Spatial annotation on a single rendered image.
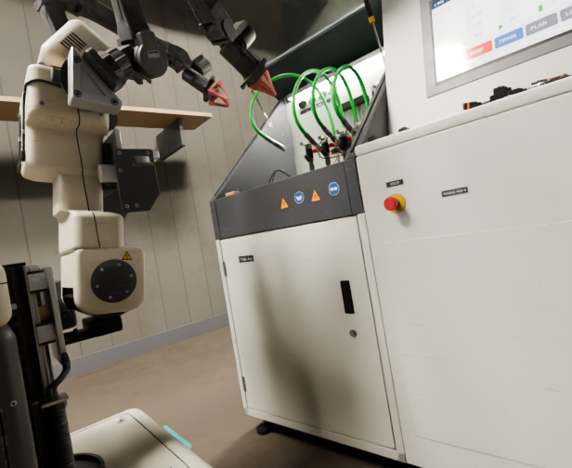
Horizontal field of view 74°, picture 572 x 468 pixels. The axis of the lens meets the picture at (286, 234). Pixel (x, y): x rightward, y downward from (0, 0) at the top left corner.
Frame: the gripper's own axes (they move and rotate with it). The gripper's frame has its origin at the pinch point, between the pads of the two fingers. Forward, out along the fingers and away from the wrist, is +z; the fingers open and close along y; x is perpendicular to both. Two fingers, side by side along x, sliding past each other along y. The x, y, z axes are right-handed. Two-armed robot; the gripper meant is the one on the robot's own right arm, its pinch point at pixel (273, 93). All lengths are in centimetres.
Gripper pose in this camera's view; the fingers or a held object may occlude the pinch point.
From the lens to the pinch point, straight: 127.5
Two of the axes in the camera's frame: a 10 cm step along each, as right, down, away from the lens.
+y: 4.5, -8.1, 3.8
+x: -5.3, 0.9, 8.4
